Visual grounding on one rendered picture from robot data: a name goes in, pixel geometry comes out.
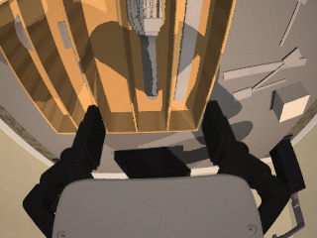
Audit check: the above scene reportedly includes wooden tray dividers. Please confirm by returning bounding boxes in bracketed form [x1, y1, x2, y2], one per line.
[0, 0, 236, 134]

